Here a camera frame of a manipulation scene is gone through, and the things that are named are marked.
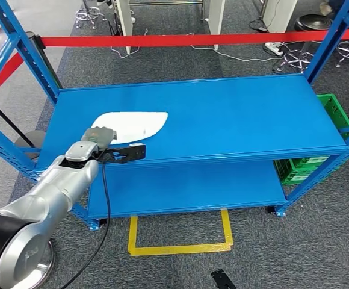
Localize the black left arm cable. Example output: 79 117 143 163
61 157 112 289

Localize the white curved plastic part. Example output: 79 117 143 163
91 111 168 145

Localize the green plastic crate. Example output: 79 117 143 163
279 169 313 186
273 93 349 174

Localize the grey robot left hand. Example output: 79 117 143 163
80 126 118 152

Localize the black floor cable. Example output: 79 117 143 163
248 17 269 33

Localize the person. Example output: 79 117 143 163
319 0 344 17

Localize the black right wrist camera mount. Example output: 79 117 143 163
211 268 238 289

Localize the white floor cable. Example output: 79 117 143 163
110 28 148 60
190 33 283 63

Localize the white desk leg panel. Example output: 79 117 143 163
207 0 227 51
263 0 298 34
116 0 133 55

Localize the yellow floor tape square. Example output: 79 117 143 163
128 208 234 257

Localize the blue metal shelf rack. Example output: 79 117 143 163
0 0 349 232

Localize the black seat chrome stool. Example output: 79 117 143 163
278 14 333 75

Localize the red barrier belt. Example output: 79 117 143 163
0 52 24 105
41 28 349 48

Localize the white power strip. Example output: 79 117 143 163
264 42 283 56

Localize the chrome disc stand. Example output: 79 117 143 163
12 239 55 289

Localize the black barrier stanchion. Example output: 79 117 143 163
27 31 64 90
0 99 46 160

